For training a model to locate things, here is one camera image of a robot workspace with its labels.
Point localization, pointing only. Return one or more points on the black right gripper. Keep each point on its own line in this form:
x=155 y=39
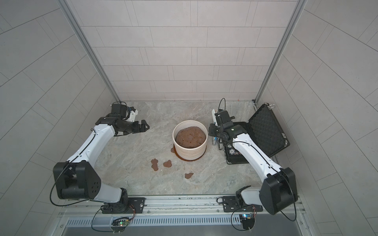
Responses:
x=213 y=129

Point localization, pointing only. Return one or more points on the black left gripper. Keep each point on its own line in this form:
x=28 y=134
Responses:
x=137 y=127

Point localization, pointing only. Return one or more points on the cream ceramic pot with soil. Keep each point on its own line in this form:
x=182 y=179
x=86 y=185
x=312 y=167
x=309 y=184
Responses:
x=190 y=139

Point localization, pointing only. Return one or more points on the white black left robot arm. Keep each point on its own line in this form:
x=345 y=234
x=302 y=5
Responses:
x=76 y=179

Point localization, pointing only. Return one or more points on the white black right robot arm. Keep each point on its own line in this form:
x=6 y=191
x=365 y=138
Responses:
x=278 y=189

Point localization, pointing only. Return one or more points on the brown mud patch on floor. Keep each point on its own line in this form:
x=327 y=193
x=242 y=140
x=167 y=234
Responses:
x=154 y=164

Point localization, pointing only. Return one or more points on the terracotta saucer under pot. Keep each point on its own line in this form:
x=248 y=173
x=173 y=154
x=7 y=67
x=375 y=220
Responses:
x=186 y=159

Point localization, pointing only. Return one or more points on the open black foam-lined case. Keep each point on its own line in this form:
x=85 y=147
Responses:
x=266 y=132

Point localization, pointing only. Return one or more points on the left green circuit board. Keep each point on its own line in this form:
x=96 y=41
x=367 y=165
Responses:
x=121 y=222

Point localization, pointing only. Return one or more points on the green circuit board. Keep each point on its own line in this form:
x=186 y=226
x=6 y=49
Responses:
x=121 y=222
x=247 y=221

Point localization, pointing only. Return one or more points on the right green circuit board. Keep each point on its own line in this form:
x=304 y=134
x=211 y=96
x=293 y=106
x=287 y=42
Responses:
x=247 y=221

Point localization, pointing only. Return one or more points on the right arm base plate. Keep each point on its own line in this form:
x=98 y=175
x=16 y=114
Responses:
x=231 y=204

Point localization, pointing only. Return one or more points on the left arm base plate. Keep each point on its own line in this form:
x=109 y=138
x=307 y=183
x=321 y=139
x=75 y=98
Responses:
x=134 y=205

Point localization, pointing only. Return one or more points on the aluminium rail frame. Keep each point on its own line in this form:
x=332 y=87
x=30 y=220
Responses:
x=169 y=204

